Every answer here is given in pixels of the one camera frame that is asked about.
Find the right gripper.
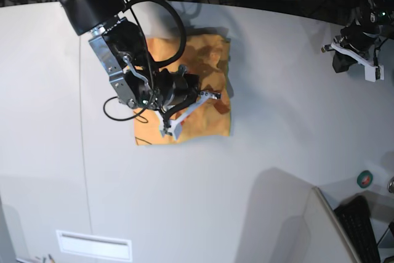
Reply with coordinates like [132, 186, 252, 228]
[150, 65, 222, 110]

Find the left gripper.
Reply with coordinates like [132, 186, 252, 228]
[321, 25, 381, 73]

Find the orange t-shirt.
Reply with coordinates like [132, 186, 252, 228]
[134, 34, 231, 146]

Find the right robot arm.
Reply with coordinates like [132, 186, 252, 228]
[57, 0, 201, 114]

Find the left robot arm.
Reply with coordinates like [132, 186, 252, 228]
[321, 0, 393, 82]

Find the green tape roll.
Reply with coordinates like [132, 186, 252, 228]
[356, 170, 374, 188]

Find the black keyboard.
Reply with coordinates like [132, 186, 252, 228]
[334, 195, 380, 263]

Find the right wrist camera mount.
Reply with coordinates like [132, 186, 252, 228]
[155, 97, 207, 141]

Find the white cable grommet plate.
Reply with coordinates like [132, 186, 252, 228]
[56, 230, 133, 262]

